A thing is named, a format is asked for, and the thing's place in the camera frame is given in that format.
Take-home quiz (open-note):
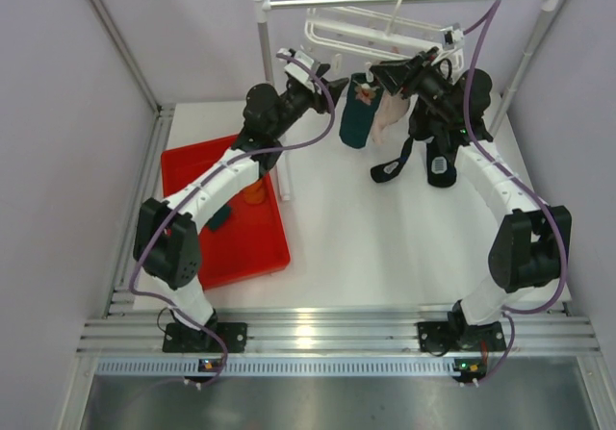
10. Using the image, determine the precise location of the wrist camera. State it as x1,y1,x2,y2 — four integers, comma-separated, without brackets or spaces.
440,23,465,50
276,48,331,88

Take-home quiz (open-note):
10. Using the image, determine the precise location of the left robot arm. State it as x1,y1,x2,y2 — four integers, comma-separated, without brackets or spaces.
133,78,349,353

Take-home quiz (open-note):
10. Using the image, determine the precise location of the perforated cable duct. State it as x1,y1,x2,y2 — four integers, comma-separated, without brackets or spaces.
96,357,486,377

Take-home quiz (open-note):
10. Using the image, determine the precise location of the red plastic tray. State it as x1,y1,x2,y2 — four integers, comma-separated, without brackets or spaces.
161,136,291,290

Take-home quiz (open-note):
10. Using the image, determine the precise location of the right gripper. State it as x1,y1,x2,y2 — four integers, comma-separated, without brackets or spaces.
370,47,458,124

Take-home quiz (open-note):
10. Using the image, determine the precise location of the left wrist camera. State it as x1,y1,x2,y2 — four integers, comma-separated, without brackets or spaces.
276,48,331,88

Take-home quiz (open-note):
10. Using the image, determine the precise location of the metal clothes rack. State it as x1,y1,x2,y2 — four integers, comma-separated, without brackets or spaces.
249,0,574,203

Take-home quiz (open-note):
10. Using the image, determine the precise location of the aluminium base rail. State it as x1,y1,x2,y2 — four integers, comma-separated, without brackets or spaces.
77,306,601,357

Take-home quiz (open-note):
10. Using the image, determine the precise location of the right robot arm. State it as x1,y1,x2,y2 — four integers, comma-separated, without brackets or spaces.
370,48,572,356

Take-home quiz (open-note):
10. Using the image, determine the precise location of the white clip sock hanger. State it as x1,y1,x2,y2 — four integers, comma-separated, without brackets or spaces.
302,1,465,75

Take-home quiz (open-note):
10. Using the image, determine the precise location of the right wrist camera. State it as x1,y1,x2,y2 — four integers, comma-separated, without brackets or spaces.
440,23,465,50

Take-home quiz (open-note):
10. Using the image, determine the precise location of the green christmas sock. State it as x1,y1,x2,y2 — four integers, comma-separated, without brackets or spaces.
339,73,383,149

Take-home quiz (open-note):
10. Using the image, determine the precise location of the orange sock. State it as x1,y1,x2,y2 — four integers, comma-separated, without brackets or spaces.
242,179,267,205

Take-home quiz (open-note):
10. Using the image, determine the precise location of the pink sock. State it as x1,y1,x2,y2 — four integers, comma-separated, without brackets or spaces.
371,90,411,144

